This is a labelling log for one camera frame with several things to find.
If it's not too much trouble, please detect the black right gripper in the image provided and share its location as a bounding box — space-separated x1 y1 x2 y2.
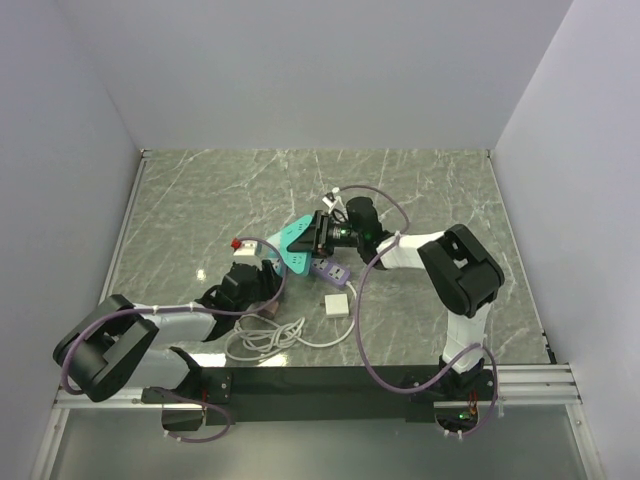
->
287 211 364 260

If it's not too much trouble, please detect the white coiled teal strip cable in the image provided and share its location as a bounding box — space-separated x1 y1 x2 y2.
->
224 314 307 359

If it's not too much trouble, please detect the white square charger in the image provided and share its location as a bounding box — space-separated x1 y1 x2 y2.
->
324 293 350 318

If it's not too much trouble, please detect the purple power strip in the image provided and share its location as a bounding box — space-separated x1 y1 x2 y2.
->
310 258 351 289

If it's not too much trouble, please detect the white purple strip cable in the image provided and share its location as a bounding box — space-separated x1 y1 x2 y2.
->
299 282 360 347

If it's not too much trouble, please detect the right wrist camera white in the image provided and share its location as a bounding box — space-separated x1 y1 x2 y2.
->
322 187 344 214

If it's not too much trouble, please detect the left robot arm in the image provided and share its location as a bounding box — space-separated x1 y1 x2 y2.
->
53 260 284 402

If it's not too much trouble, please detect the teal triangular power strip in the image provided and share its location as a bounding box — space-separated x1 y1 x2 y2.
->
266 214 313 276

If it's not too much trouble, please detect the brown cube charger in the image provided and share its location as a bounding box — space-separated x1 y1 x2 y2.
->
257 301 280 320

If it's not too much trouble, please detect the aluminium left edge rail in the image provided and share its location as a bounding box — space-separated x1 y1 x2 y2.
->
97 149 150 306

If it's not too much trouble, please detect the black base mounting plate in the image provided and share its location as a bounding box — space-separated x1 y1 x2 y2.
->
139 364 501 427

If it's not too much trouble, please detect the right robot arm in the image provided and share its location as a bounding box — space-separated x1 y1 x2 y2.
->
280 196 505 399

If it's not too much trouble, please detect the aluminium front rail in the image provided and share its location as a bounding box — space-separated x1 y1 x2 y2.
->
36 365 583 479

